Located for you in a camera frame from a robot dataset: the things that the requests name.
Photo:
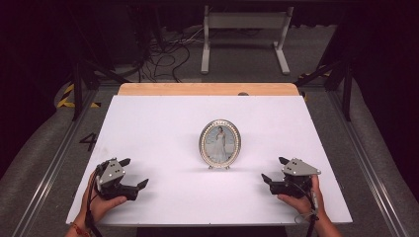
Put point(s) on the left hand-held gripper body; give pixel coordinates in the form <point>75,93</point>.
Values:
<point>112,173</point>

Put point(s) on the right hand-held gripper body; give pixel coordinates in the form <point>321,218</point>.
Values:
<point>298,169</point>

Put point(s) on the oval silver picture frame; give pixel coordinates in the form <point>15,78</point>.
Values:
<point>219,144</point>

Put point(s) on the person's right hand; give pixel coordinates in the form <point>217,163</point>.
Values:
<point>303,204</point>

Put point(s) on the person's left hand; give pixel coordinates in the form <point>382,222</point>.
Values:
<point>99,207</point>

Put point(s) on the white table sheet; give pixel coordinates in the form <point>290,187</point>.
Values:
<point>164,115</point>

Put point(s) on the black metal stand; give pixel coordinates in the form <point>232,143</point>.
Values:
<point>346,95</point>
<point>77,95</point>

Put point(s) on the yellow black hazard tape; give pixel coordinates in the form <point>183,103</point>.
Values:
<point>66,104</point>
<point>309,75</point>

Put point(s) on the wooden table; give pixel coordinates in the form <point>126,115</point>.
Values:
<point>197,89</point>

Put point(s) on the aluminium floor rail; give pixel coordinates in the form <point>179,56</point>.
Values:
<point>49,174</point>
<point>369,174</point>

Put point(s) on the white metal stand frame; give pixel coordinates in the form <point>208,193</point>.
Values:
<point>247,20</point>

